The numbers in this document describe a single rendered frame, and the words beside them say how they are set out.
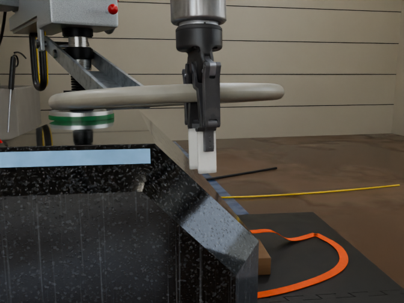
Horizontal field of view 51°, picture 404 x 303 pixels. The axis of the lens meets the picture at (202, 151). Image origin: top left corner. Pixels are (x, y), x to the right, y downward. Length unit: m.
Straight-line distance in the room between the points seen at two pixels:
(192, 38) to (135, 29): 5.66
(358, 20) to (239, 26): 1.98
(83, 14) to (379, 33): 6.56
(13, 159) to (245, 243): 0.53
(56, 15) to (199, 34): 0.80
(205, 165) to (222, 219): 0.31
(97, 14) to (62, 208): 0.75
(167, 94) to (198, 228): 0.34
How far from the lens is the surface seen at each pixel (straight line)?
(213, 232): 0.93
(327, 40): 7.16
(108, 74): 1.39
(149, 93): 0.67
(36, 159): 0.92
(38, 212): 0.89
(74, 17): 1.42
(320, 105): 7.12
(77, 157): 0.91
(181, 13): 0.67
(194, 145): 0.72
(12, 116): 4.15
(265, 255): 2.14
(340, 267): 2.31
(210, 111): 0.64
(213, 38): 0.67
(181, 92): 0.67
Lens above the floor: 0.97
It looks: 10 degrees down
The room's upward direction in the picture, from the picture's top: straight up
